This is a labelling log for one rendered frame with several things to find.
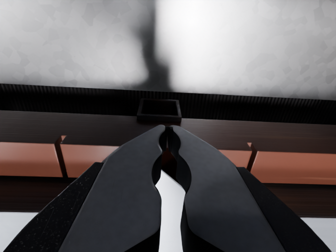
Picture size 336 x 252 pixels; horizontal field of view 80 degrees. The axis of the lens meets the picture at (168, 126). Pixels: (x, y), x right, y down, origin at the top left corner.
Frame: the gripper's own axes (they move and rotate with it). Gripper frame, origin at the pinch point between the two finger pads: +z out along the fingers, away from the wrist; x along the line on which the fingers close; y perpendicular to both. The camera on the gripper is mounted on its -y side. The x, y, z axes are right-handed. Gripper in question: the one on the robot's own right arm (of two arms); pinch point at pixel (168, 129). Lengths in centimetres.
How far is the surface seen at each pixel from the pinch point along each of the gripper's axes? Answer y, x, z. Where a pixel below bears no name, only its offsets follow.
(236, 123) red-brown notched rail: 4.7, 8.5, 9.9
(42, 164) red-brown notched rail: 7.1, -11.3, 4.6
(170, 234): 11.7, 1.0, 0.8
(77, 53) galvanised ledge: -0.1, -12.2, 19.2
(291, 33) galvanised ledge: -4.4, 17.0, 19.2
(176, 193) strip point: 6.3, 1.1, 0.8
